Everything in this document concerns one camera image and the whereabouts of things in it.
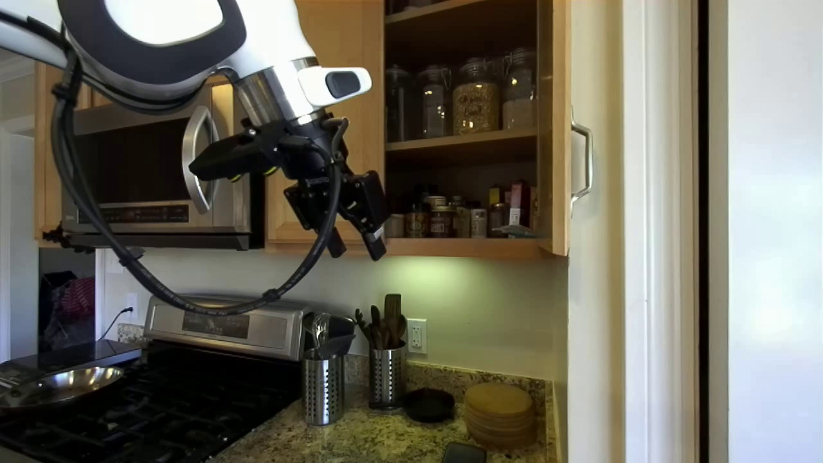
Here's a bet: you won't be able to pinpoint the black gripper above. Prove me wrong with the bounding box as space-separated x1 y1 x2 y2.
247 116 385 259

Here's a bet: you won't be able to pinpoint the door metal handle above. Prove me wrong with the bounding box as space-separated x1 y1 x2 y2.
571 124 595 200

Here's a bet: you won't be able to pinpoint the wooden cupboard door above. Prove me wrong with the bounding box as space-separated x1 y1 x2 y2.
267 0 385 254
550 0 571 258

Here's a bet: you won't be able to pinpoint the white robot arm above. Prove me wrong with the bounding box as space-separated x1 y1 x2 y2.
0 0 388 258

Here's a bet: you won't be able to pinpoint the wooden cupboard shelf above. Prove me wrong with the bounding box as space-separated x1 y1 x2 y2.
385 131 539 164

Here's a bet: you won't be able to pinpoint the wooden utensils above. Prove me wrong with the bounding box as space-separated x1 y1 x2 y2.
356 293 407 350

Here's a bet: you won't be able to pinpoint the dark utensils in holder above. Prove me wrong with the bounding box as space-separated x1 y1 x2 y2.
303 311 356 361

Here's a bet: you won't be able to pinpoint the right steel utensil holder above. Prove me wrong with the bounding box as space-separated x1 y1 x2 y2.
367 347 407 408

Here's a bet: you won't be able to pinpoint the steel utensil holder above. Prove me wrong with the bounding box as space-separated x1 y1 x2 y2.
367 347 407 408
303 358 344 426

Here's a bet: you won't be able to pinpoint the left steel utensil holder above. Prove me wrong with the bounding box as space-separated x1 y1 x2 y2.
303 358 344 426

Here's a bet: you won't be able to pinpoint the spice bottles on shelf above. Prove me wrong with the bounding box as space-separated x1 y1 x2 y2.
385 181 539 239

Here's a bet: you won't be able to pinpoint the black round coaster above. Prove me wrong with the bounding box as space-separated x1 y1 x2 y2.
405 388 455 422

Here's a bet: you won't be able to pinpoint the glass storage jars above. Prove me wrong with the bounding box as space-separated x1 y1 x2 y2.
385 50 536 142

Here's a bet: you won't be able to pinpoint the stainless steel stove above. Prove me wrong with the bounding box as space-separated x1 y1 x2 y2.
0 302 313 463

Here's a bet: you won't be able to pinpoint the dark sponge on counter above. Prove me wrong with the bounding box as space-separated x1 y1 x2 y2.
443 442 487 463

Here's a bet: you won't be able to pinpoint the stainless steel microwave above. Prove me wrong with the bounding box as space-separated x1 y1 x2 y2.
74 86 266 249

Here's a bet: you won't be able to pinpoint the steel frying pan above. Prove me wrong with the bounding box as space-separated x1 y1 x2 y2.
0 365 127 411

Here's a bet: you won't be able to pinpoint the white wall outlet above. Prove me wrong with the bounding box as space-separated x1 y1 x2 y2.
407 320 429 356

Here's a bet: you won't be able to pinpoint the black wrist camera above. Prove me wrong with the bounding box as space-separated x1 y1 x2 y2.
190 131 280 181

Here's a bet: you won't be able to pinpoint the dark picture on wall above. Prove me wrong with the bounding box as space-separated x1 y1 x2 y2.
40 249 96 352

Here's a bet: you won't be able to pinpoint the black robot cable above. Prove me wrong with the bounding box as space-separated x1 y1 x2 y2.
49 60 344 320

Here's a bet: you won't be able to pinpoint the white door frame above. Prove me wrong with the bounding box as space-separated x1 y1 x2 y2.
623 0 733 463

